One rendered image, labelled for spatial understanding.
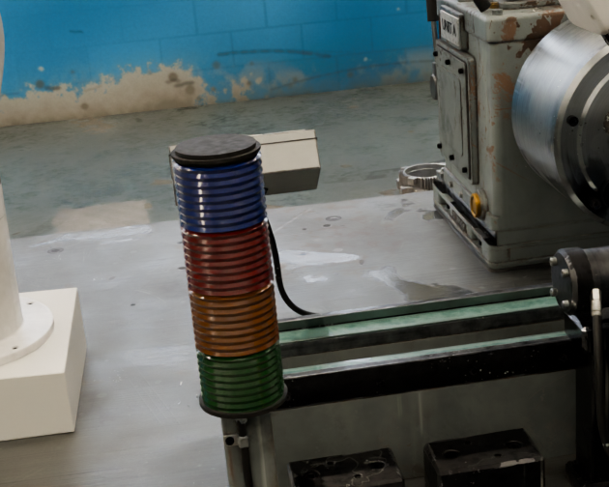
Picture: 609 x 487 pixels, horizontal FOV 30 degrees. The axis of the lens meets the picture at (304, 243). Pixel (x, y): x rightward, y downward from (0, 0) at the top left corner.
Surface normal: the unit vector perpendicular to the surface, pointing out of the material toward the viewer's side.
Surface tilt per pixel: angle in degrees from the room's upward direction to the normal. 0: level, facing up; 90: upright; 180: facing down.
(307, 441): 90
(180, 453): 0
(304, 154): 52
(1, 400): 90
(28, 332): 3
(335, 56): 90
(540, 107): 77
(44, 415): 90
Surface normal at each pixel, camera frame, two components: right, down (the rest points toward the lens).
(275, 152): 0.06, -0.32
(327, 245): -0.08, -0.94
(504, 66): 0.14, 0.32
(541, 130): -0.99, 0.09
